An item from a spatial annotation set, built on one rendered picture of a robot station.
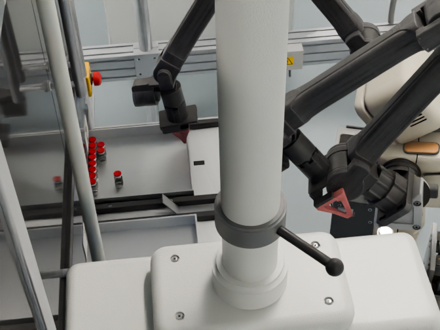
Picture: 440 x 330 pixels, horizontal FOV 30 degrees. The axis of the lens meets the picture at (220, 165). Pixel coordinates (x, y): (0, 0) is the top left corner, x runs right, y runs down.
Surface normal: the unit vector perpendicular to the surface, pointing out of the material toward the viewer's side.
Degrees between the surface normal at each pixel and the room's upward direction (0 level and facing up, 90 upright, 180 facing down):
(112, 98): 0
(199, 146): 0
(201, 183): 0
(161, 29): 90
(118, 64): 90
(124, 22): 90
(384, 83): 42
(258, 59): 90
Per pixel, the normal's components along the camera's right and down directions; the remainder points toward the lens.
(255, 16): 0.03, 0.72
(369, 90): -0.67, -0.61
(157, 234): -0.02, -0.70
